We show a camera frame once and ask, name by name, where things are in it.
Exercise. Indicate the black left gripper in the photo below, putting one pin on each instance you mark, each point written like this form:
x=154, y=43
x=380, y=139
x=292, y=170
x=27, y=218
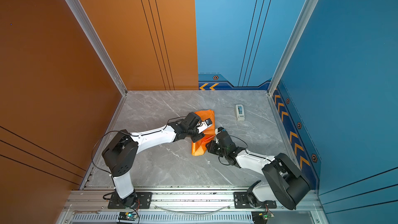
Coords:
x=200, y=136

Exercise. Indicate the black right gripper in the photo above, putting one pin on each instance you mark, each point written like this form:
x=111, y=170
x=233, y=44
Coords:
x=212, y=144

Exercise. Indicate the yellow wrapping paper sheet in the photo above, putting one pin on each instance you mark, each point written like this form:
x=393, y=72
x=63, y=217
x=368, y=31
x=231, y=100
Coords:
x=199, y=148

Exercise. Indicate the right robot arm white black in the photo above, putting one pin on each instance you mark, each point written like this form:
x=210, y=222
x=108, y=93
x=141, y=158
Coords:
x=284, y=181

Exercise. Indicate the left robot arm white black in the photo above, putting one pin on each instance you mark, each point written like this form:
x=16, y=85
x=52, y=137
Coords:
x=120, y=153

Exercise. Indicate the white tape dispenser blue roll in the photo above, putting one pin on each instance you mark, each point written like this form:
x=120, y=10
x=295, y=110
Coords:
x=239, y=112

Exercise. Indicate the right green circuit board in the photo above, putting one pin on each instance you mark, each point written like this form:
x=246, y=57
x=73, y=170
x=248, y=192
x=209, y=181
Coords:
x=261, y=217

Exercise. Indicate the green circuit board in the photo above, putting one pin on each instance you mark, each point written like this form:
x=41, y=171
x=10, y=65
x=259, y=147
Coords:
x=261, y=217
x=128, y=218

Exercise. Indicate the left green circuit board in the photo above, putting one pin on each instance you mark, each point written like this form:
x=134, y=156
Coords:
x=128, y=218

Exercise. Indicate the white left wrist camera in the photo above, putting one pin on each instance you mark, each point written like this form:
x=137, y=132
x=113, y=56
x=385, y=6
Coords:
x=193, y=119

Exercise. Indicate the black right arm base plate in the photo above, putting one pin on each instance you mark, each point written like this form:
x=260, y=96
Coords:
x=245, y=200

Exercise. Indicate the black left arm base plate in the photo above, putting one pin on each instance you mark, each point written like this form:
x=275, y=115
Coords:
x=137, y=200

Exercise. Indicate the aluminium front rail frame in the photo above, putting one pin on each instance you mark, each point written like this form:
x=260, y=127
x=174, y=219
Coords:
x=185, y=205

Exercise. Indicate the right aluminium corner post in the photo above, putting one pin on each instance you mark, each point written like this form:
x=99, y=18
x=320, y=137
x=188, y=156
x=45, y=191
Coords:
x=300, y=25

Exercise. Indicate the aluminium corner post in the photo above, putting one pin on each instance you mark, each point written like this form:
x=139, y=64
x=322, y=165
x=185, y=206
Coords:
x=300, y=25
x=81, y=16

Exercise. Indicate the left aluminium corner post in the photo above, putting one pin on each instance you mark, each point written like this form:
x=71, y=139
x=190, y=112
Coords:
x=81, y=16

